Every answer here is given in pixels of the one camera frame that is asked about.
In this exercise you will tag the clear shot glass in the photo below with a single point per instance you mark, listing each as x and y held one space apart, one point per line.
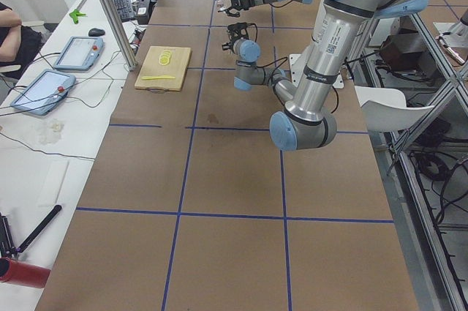
220 6

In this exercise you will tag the lemon slices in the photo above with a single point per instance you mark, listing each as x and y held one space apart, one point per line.
165 57

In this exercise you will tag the wooden cutting board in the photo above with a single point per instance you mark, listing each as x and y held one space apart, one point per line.
177 68

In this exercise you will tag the yellow plastic knife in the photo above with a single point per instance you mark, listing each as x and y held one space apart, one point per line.
158 77

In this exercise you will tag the black keyboard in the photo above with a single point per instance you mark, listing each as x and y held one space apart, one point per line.
124 9

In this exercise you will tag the black computer mouse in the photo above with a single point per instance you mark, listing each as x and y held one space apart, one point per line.
95 32

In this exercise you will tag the upper teach pendant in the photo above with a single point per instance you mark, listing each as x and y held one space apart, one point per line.
79 54

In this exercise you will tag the teach pendant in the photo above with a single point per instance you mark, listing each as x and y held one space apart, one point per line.
79 54
44 93

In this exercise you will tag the green plastic clamp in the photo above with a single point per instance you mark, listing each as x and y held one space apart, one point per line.
76 14

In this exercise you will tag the white chair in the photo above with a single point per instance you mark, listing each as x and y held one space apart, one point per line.
386 110

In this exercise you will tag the lower teach pendant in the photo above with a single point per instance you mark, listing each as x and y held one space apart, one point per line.
44 93

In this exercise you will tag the crumpled white tissue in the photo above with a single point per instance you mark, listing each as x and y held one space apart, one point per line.
49 132

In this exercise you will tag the seated person black shirt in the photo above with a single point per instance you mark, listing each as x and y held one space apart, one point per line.
19 44

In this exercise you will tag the red bottle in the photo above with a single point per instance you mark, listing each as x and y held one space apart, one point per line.
23 274

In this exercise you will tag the aluminium frame post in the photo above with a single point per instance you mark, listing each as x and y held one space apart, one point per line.
118 32

